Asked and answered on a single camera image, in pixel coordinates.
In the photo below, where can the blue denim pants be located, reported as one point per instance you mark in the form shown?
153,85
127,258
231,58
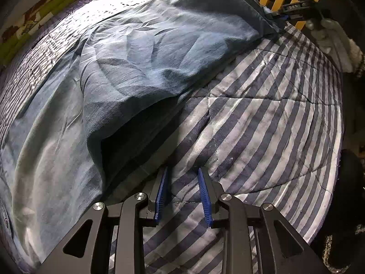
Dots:
137,62

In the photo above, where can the striped quilted blanket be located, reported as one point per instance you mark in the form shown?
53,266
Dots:
271,120

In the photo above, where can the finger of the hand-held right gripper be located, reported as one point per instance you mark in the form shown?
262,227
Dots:
278,14

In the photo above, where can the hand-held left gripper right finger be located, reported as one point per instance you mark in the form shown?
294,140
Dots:
205,197

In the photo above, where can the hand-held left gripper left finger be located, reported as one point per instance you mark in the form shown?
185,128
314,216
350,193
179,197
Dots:
161,197

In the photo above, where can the person's right hand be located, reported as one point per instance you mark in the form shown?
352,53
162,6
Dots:
323,34

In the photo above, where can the folded green brown printed blanket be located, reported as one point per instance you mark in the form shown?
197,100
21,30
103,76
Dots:
48,8

